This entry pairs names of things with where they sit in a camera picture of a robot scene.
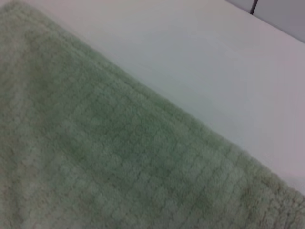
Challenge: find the green terry towel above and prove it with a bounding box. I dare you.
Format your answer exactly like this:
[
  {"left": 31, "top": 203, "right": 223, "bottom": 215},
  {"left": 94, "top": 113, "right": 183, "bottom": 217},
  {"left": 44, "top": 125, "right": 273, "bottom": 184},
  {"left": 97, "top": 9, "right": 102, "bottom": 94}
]
[{"left": 0, "top": 1, "right": 305, "bottom": 229}]

